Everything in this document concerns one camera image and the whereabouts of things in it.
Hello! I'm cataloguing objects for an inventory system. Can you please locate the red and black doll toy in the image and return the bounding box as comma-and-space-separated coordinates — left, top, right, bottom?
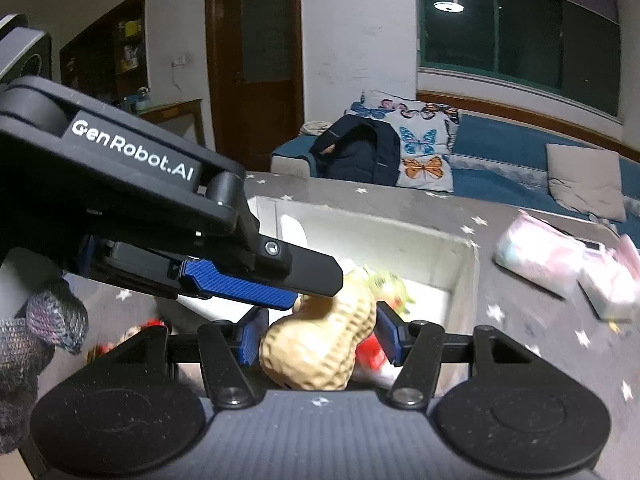
89, 317, 168, 361

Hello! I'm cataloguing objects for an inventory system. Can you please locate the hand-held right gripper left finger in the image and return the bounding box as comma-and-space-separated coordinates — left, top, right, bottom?
107, 307, 271, 409

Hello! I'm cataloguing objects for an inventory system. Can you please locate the grey cushion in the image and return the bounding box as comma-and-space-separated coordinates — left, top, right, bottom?
545, 143, 627, 222

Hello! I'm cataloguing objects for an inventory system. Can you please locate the tan peanut toy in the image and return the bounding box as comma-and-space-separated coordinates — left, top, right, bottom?
259, 266, 378, 392

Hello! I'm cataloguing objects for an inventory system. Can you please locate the blue sofa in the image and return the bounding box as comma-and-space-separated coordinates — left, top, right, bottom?
270, 110, 640, 226

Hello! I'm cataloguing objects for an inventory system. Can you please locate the person's left hand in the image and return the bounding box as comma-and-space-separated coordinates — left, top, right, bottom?
0, 280, 90, 453

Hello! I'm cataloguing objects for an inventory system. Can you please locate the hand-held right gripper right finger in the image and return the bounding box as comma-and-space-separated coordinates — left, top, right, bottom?
376, 301, 533, 409

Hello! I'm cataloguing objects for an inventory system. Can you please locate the red round toy figure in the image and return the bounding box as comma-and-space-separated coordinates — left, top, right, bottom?
355, 335, 396, 376

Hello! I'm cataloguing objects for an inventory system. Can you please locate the dark jacket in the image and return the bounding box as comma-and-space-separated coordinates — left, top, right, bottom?
309, 115, 403, 186

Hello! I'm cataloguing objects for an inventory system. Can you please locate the green framed window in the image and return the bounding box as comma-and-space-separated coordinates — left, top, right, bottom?
417, 0, 623, 121

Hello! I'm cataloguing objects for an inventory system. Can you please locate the butterfly print pillow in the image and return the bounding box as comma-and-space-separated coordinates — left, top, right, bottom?
350, 90, 461, 193

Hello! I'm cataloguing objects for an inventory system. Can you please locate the green round toy figure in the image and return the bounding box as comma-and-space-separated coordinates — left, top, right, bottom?
362, 265, 418, 318

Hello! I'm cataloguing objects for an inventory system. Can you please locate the wooden desk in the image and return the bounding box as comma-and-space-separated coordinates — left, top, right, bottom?
120, 99, 203, 148

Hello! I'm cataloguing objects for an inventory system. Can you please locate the brown wooden door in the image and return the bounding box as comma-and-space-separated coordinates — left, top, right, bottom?
205, 0, 306, 173

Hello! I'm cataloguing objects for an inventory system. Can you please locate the grey star-printed tablecloth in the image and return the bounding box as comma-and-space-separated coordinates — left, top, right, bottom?
0, 170, 640, 461

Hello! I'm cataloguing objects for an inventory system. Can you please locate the pink and white tissue pack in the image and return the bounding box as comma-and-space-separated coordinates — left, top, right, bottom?
494, 210, 586, 297
580, 234, 640, 322

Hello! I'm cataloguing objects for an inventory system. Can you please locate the dark wooden cabinet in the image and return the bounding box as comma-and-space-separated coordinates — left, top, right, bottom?
60, 0, 148, 111

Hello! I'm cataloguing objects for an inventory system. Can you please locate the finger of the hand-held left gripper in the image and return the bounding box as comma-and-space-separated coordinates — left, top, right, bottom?
254, 235, 346, 297
77, 236, 297, 309

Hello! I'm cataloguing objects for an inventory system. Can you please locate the grey cardboard box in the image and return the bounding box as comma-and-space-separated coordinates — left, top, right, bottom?
152, 195, 481, 401

